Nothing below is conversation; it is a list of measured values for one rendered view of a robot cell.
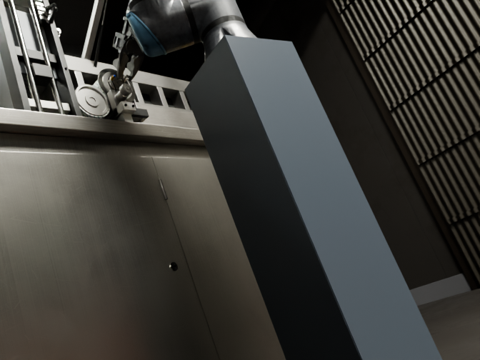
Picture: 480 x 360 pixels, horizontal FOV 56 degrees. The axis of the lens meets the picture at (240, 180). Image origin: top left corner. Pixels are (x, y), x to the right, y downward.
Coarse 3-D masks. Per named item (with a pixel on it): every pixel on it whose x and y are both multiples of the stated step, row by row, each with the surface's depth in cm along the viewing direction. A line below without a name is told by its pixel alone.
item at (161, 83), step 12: (72, 60) 198; (84, 60) 203; (72, 72) 197; (84, 72) 200; (96, 72) 205; (144, 72) 229; (132, 84) 219; (144, 84) 225; (156, 84) 231; (168, 84) 238; (180, 84) 246; (144, 96) 232; (156, 96) 231; (168, 96) 244; (180, 96) 242; (168, 108) 229; (180, 108) 242
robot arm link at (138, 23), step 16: (144, 0) 105; (160, 0) 106; (176, 0) 108; (128, 16) 107; (144, 16) 106; (160, 16) 106; (176, 16) 106; (144, 32) 105; (160, 32) 106; (176, 32) 107; (144, 48) 108; (160, 48) 109; (176, 48) 111
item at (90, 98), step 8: (80, 88) 147; (88, 88) 151; (96, 88) 153; (80, 96) 146; (88, 96) 148; (96, 96) 152; (104, 96) 153; (80, 104) 144; (88, 104) 147; (96, 104) 149; (104, 104) 152; (88, 112) 145; (96, 112) 148; (104, 112) 150
